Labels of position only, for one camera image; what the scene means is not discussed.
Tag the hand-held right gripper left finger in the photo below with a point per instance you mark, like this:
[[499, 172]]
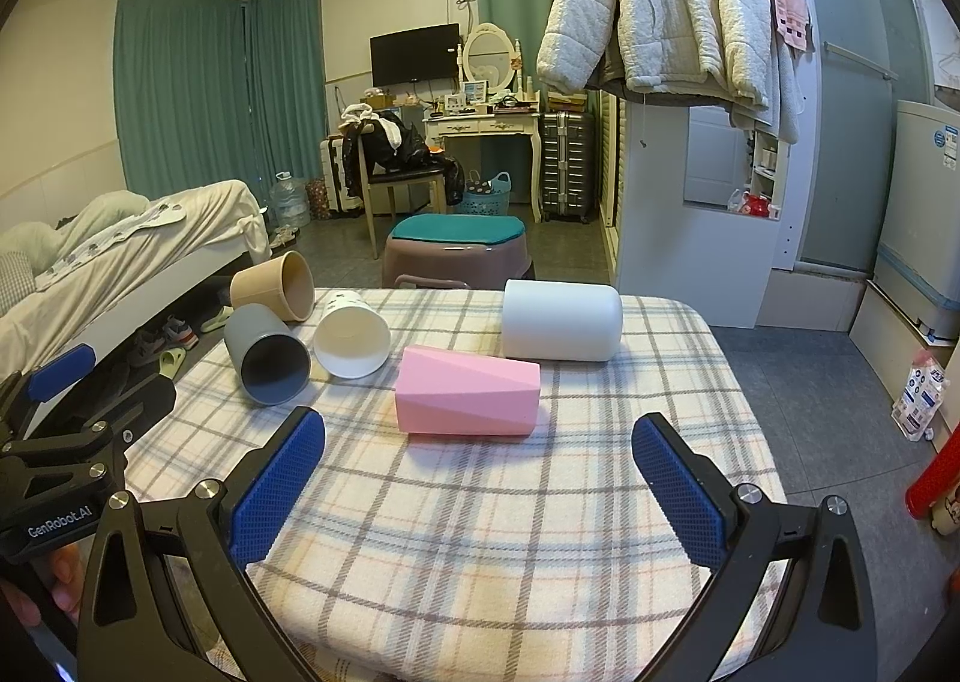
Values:
[[276, 488]]

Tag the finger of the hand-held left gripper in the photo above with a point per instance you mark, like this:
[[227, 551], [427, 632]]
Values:
[[61, 370], [139, 398]]

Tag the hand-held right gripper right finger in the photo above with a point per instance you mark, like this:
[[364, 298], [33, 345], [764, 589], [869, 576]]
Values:
[[679, 494]]

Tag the pink faceted cup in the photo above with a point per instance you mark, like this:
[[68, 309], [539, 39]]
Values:
[[465, 393]]

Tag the grey cup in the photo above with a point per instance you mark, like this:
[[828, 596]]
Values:
[[262, 359]]

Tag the white paper cup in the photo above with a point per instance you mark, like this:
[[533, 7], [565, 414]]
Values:
[[351, 344]]

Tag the beige cup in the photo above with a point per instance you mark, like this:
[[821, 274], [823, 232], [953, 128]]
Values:
[[266, 286]]

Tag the large white cup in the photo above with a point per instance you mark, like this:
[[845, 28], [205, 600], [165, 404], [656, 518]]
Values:
[[562, 320]]

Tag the person's left hand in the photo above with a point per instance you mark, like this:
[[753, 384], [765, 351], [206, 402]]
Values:
[[66, 577]]

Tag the shoes under bed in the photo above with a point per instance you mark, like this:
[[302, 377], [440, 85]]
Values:
[[169, 344]]

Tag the bed with white blanket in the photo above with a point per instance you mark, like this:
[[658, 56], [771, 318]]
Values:
[[150, 239]]

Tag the plaid tablecloth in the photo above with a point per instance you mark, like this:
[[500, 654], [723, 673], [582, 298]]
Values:
[[465, 547]]

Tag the pair of slippers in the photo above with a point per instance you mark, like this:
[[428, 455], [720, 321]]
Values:
[[283, 238]]

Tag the white cabinet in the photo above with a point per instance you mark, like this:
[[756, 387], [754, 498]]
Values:
[[720, 254]]

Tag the large water jug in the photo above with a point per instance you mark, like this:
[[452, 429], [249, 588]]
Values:
[[289, 202]]

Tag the red cylinder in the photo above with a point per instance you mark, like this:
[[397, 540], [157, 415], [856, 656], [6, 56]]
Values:
[[934, 483]]

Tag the white plastic packet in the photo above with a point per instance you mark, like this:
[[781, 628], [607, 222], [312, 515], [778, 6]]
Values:
[[921, 397]]

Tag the white suitcase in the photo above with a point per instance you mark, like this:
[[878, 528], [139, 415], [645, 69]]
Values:
[[334, 179]]

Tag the plastic stool with teal cushion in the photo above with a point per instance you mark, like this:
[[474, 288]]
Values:
[[457, 248]]

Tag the wide teal curtain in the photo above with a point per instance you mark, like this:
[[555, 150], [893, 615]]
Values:
[[195, 89]]

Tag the wooden chair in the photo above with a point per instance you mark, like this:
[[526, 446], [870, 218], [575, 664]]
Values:
[[401, 179]]

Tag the silver suitcase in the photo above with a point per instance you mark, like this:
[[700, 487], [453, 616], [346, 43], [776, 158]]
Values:
[[568, 164]]

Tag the blue laundry basket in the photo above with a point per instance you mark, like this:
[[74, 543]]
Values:
[[486, 200]]

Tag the pile of clothes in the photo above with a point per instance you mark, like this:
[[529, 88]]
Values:
[[390, 138]]

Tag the white washing machine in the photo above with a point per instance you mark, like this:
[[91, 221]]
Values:
[[922, 224]]

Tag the white vanity dresser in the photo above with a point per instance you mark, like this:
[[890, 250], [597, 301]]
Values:
[[487, 125]]

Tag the black television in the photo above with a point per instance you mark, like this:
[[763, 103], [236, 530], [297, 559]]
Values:
[[414, 54]]

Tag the oval white vanity mirror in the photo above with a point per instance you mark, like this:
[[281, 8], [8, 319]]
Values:
[[489, 55]]

